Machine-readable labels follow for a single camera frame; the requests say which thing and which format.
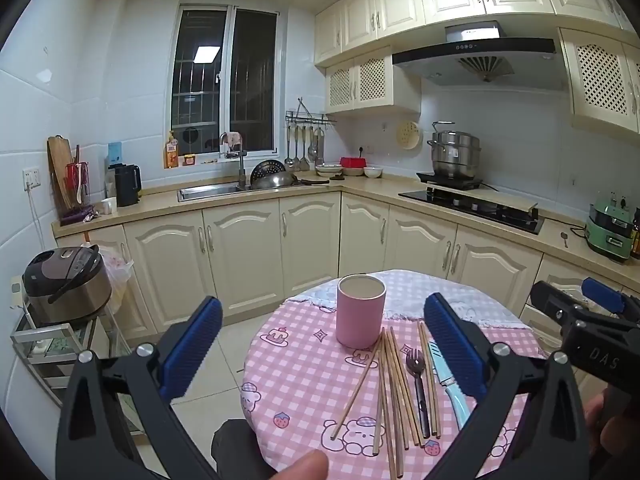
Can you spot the light blue knife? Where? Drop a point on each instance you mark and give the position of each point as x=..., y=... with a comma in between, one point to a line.
x=455, y=402

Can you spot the white bowl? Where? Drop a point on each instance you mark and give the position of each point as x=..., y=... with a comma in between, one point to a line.
x=373, y=172
x=328, y=170
x=353, y=171

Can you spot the range hood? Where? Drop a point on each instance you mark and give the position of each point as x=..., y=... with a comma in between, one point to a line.
x=475, y=47

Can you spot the green kitchen appliance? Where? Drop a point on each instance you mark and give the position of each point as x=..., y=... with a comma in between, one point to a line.
x=607, y=235

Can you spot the dark cloth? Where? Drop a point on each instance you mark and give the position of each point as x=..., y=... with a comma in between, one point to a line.
x=240, y=450

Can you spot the steel steamer pot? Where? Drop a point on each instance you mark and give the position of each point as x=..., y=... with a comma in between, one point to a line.
x=455, y=155

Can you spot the plastic bag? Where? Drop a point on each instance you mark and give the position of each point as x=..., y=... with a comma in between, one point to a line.
x=119, y=280

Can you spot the metal faucet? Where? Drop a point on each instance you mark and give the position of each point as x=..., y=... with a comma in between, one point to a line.
x=242, y=170

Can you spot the bunch of wooden chopsticks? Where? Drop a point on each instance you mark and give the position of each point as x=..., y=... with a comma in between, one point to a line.
x=385, y=390

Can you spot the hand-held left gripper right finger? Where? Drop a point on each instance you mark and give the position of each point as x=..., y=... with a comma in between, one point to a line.
x=455, y=345

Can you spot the white checkered cloth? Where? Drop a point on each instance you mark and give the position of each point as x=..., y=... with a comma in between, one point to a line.
x=410, y=295

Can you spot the small white cup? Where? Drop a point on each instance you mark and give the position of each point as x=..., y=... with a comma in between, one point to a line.
x=108, y=206

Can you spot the white wall socket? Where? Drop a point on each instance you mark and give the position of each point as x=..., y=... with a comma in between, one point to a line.
x=31, y=179

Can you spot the metal cooking utensil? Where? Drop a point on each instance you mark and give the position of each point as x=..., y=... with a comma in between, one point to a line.
x=305, y=150
x=297, y=150
x=312, y=145
x=320, y=145
x=289, y=150

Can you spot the small jar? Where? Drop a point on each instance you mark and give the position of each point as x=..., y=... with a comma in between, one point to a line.
x=189, y=160

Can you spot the round yellow trivet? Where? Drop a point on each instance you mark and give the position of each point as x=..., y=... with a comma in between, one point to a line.
x=409, y=135

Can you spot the red container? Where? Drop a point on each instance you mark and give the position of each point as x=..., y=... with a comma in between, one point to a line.
x=352, y=161

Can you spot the rice cooker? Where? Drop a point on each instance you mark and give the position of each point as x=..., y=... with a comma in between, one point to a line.
x=70, y=285

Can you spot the black kettle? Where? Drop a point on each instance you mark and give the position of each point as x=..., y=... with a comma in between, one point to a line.
x=126, y=187

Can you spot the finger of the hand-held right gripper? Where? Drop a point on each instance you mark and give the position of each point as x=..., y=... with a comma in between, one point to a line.
x=550, y=300
x=602, y=295

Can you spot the metal glass shelf rack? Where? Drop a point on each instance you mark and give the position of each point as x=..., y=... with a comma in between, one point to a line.
x=50, y=350

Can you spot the metal colander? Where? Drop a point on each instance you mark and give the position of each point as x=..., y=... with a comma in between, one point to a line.
x=265, y=167

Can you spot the wall utensil rack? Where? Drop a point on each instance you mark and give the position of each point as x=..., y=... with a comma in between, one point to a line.
x=310, y=119

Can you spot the pink cup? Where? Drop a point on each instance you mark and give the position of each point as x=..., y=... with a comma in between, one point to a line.
x=357, y=325

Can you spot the pink rag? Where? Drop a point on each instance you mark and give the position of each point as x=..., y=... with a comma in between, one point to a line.
x=231, y=138

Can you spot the beige kitchen countertop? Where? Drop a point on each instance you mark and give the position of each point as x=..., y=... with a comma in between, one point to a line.
x=150, y=201

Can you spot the steel sink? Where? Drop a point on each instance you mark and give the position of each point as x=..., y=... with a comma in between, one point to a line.
x=210, y=191

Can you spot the blue box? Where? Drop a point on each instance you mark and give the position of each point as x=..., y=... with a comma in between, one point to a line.
x=115, y=154

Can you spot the orange dish soap bottle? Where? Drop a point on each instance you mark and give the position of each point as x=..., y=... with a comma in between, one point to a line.
x=171, y=155

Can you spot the black gas stove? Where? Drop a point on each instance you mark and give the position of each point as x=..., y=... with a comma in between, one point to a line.
x=480, y=210

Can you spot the black induction cooker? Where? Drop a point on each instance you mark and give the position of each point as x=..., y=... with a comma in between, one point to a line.
x=450, y=181

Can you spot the metal wok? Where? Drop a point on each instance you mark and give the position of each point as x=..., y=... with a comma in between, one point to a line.
x=277, y=181

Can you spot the kitchen window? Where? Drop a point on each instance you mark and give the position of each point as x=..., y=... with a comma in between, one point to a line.
x=225, y=80

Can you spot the black pan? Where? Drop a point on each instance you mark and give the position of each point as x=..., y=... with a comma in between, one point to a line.
x=315, y=180

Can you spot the person's left hand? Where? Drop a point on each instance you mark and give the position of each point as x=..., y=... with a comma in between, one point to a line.
x=305, y=467

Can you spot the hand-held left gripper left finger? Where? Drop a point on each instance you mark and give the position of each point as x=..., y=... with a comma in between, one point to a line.
x=195, y=345

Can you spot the wooden cutting board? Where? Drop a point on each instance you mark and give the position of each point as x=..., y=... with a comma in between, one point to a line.
x=57, y=170

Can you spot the red utensil holder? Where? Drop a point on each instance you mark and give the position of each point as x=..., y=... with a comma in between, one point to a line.
x=79, y=180

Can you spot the person's right hand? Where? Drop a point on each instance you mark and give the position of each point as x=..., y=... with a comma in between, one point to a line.
x=592, y=412

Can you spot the cream base cabinets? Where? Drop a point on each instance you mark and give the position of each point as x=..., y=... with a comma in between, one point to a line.
x=240, y=260

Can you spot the cream lattice door cabinet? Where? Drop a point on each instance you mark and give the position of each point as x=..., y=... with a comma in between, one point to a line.
x=370, y=82
x=600, y=77

